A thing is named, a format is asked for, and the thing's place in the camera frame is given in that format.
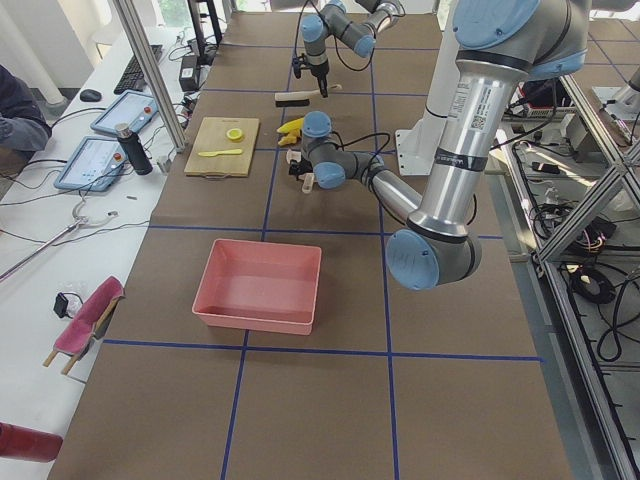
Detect metal rod tool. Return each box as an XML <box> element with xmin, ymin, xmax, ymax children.
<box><xmin>1</xmin><ymin>197</ymin><xmax>119</xmax><ymax>282</ymax></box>

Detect teach pendant tablet near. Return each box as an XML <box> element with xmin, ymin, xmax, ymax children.
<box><xmin>54</xmin><ymin>136</ymin><xmax>127</xmax><ymax>192</ymax></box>

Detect bamboo cutting board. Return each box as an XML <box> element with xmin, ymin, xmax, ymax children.
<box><xmin>184</xmin><ymin>117</ymin><xmax>260</xmax><ymax>178</ymax></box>

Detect black water bottle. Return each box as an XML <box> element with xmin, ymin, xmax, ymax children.
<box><xmin>115</xmin><ymin>123</ymin><xmax>153</xmax><ymax>175</ymax></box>

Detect yellow toy lemon slice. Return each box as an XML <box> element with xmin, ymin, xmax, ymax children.
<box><xmin>226</xmin><ymin>128</ymin><xmax>244</xmax><ymax>142</ymax></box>

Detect beige hand brush black bristles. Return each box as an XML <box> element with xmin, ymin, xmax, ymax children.
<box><xmin>274</xmin><ymin>84</ymin><xmax>342</xmax><ymax>108</ymax></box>

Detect yellow plastic knife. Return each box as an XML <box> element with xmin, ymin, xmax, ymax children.
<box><xmin>197</xmin><ymin>148</ymin><xmax>243</xmax><ymax>158</ymax></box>

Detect yellow toy corn cob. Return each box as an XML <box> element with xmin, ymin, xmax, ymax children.
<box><xmin>276</xmin><ymin>117</ymin><xmax>304</xmax><ymax>136</ymax></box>

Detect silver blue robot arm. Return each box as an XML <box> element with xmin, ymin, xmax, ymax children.
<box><xmin>291</xmin><ymin>1</ymin><xmax>406</xmax><ymax>98</ymax></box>
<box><xmin>301</xmin><ymin>1</ymin><xmax>591</xmax><ymax>290</ymax></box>

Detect teach pendant tablet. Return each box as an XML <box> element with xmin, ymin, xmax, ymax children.
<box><xmin>54</xmin><ymin>136</ymin><xmax>127</xmax><ymax>192</ymax></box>
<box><xmin>90</xmin><ymin>90</ymin><xmax>158</xmax><ymax>136</ymax></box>

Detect black power adapter box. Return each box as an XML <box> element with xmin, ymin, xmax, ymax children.
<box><xmin>179</xmin><ymin>54</ymin><xmax>200</xmax><ymax>92</ymax></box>

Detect teach pendant tablet far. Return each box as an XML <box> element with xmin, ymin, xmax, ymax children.
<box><xmin>90</xmin><ymin>90</ymin><xmax>158</xmax><ymax>136</ymax></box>

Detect person in dark jacket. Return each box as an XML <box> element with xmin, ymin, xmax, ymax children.
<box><xmin>1</xmin><ymin>66</ymin><xmax>52</xmax><ymax>160</ymax></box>

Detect aluminium frame post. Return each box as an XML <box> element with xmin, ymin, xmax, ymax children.
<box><xmin>113</xmin><ymin>0</ymin><xmax>186</xmax><ymax>153</ymax></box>

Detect black keyboard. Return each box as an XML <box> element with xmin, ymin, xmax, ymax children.
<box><xmin>113</xmin><ymin>56</ymin><xmax>146</xmax><ymax>95</ymax></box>

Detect pink plastic bin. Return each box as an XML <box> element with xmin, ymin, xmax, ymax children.
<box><xmin>192</xmin><ymin>238</ymin><xmax>322</xmax><ymax>335</ymax></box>

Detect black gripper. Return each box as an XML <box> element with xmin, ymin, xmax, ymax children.
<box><xmin>292</xmin><ymin>53</ymin><xmax>329</xmax><ymax>98</ymax></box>
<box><xmin>288</xmin><ymin>159</ymin><xmax>313</xmax><ymax>181</ymax></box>

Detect black computer mouse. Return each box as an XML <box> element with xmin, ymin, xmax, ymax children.
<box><xmin>79</xmin><ymin>89</ymin><xmax>102</xmax><ymax>103</ymax></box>

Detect red cylinder bottle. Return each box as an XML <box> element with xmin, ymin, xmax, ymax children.
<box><xmin>1</xmin><ymin>423</ymin><xmax>63</xmax><ymax>463</ymax></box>

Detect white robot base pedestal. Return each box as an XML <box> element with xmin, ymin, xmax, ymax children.
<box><xmin>396</xmin><ymin>1</ymin><xmax>460</xmax><ymax>176</ymax></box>

